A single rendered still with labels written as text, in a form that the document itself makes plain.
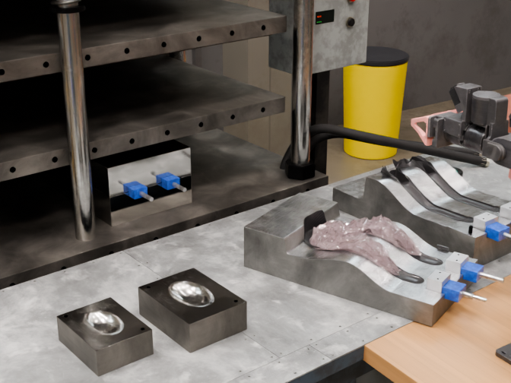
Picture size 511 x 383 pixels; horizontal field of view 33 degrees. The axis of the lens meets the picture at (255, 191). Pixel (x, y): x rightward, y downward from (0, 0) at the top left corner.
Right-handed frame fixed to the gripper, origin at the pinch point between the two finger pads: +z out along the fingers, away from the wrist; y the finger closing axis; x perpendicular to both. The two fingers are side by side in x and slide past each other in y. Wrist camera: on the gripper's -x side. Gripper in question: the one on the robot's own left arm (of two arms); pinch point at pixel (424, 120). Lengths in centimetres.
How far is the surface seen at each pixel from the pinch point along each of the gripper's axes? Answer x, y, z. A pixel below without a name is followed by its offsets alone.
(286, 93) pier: 74, -149, 262
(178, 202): 37, 26, 71
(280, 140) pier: 102, -146, 263
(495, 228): 29.2, -19.3, -6.8
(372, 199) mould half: 31.1, -10.6, 28.6
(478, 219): 28.1, -17.8, -2.7
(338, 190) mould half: 32, -9, 42
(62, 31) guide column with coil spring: -17, 59, 65
